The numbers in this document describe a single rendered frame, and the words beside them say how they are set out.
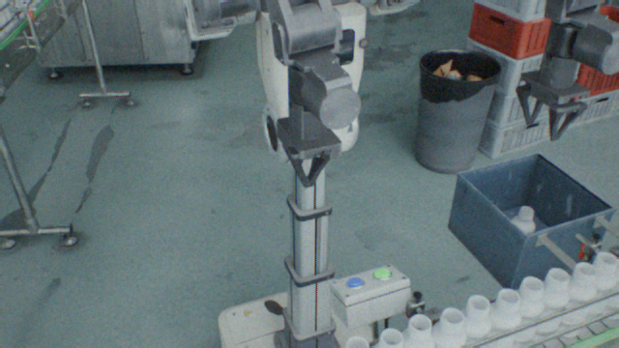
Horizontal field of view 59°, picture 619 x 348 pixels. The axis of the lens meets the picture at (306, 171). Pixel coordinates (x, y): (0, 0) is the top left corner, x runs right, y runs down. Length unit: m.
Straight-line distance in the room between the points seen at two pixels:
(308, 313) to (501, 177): 0.75
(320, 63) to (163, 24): 3.76
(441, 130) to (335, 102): 2.56
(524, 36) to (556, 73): 2.29
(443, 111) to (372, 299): 2.17
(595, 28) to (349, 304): 0.62
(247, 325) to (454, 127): 1.69
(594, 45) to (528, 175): 1.03
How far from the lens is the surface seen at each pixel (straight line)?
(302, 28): 0.70
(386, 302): 1.09
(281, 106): 1.29
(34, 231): 3.04
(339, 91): 0.67
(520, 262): 1.61
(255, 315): 2.16
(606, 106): 4.36
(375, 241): 2.85
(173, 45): 4.48
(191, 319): 2.53
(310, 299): 1.75
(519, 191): 1.95
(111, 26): 4.51
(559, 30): 0.98
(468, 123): 3.21
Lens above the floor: 1.90
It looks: 35 degrees down
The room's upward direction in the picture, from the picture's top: straight up
